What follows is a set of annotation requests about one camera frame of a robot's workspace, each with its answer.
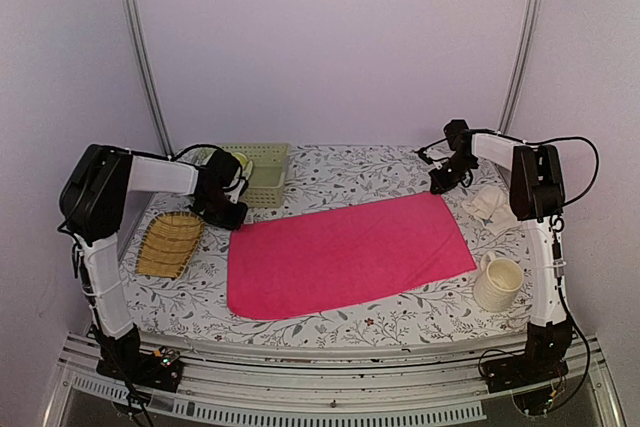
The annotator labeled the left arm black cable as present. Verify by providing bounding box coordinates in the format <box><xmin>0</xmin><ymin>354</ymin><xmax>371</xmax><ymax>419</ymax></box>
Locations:
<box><xmin>169</xmin><ymin>142</ymin><xmax>221</xmax><ymax>163</ymax></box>

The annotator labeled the cream white towel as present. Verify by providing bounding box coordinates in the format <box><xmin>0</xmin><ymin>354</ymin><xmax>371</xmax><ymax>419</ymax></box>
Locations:
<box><xmin>462</xmin><ymin>185</ymin><xmax>519</xmax><ymax>237</ymax></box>

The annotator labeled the right aluminium frame post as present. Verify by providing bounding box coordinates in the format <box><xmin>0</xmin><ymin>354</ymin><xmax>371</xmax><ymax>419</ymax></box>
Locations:
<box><xmin>498</xmin><ymin>0</ymin><xmax>543</xmax><ymax>133</ymax></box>

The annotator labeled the woven bamboo tray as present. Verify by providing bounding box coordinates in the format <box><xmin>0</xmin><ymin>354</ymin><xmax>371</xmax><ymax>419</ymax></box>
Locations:
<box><xmin>136</xmin><ymin>212</ymin><xmax>205</xmax><ymax>279</ymax></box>

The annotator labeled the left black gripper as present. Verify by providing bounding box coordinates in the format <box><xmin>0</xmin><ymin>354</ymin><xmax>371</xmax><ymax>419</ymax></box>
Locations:
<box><xmin>199</xmin><ymin>190</ymin><xmax>249</xmax><ymax>230</ymax></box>

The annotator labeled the pink towel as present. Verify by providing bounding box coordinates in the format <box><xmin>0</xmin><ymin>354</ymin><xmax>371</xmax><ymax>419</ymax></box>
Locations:
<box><xmin>227</xmin><ymin>193</ymin><xmax>476</xmax><ymax>321</ymax></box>

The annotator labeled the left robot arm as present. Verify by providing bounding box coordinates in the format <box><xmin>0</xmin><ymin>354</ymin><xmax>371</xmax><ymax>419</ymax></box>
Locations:
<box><xmin>58</xmin><ymin>144</ymin><xmax>248</xmax><ymax>381</ymax></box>

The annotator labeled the left aluminium frame post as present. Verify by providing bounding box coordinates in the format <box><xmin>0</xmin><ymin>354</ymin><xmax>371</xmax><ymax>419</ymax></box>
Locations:
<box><xmin>122</xmin><ymin>0</ymin><xmax>174</xmax><ymax>156</ymax></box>

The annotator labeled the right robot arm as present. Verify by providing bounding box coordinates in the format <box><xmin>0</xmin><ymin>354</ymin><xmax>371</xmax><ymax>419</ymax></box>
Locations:
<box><xmin>429</xmin><ymin>119</ymin><xmax>573</xmax><ymax>383</ymax></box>

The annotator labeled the cream ribbed mug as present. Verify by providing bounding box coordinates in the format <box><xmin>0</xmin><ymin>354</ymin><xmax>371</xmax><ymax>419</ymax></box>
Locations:
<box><xmin>472</xmin><ymin>251</ymin><xmax>524</xmax><ymax>313</ymax></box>

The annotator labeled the green plastic basket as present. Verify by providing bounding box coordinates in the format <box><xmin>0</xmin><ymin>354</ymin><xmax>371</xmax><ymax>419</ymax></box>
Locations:
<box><xmin>221</xmin><ymin>143</ymin><xmax>291</xmax><ymax>208</ymax></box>

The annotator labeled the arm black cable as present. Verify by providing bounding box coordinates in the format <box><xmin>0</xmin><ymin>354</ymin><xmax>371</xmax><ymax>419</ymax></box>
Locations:
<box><xmin>169</xmin><ymin>142</ymin><xmax>221</xmax><ymax>163</ymax></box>
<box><xmin>529</xmin><ymin>133</ymin><xmax>601</xmax><ymax>213</ymax></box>

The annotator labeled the aluminium front rail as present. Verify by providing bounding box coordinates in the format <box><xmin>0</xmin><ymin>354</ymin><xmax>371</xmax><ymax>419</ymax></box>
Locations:
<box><xmin>44</xmin><ymin>334</ymin><xmax>630</xmax><ymax>426</ymax></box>

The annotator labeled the green patterned rolled towel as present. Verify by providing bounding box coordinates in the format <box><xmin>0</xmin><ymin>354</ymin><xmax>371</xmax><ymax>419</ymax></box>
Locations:
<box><xmin>233</xmin><ymin>152</ymin><xmax>254</xmax><ymax>182</ymax></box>

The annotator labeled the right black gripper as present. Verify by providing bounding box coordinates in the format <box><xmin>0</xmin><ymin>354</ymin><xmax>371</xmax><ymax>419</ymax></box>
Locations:
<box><xmin>428</xmin><ymin>154</ymin><xmax>477</xmax><ymax>194</ymax></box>

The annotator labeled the aluminium frame post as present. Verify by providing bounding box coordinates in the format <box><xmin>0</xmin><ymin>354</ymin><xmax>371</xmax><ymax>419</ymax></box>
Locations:
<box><xmin>122</xmin><ymin>0</ymin><xmax>174</xmax><ymax>156</ymax></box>
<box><xmin>498</xmin><ymin>0</ymin><xmax>543</xmax><ymax>133</ymax></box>

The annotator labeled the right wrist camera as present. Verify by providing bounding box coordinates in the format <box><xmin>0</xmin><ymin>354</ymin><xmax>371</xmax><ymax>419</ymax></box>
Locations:
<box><xmin>415</xmin><ymin>147</ymin><xmax>449</xmax><ymax>169</ymax></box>

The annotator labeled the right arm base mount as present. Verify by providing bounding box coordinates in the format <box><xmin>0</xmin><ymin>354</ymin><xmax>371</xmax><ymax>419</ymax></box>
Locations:
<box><xmin>477</xmin><ymin>349</ymin><xmax>568</xmax><ymax>393</ymax></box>

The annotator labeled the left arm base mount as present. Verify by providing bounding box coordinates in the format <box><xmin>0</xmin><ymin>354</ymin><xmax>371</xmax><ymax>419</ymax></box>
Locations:
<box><xmin>96</xmin><ymin>351</ymin><xmax>184</xmax><ymax>393</ymax></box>

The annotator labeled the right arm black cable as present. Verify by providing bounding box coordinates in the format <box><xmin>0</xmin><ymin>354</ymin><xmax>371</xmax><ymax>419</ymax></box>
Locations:
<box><xmin>529</xmin><ymin>133</ymin><xmax>601</xmax><ymax>213</ymax></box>

